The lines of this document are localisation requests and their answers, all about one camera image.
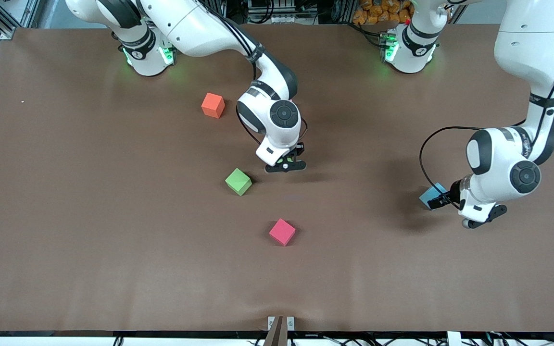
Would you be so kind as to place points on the green foam cube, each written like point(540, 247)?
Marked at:
point(290, 158)
point(238, 181)

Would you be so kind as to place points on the cyan foam cube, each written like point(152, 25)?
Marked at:
point(431, 190)

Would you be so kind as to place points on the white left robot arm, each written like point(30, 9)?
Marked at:
point(498, 163)

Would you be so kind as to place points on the white label plate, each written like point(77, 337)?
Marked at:
point(454, 339)

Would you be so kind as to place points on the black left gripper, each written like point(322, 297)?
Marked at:
point(452, 194)

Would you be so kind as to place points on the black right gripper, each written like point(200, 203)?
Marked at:
point(300, 151)

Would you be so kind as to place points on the brown table cover sheet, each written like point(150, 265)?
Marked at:
point(65, 264)

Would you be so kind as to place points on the brown upright post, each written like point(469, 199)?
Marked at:
point(277, 337)

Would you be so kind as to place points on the metal mounting bracket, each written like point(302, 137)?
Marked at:
point(270, 323)

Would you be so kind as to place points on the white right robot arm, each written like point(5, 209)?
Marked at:
point(277, 139)

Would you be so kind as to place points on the bag of oranges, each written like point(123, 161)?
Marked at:
point(378, 12)

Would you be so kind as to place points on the metal equipment rack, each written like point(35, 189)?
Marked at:
point(272, 9)

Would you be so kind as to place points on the orange foam cube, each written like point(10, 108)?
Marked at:
point(213, 105)

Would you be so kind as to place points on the red pink foam cube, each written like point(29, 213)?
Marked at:
point(282, 231)

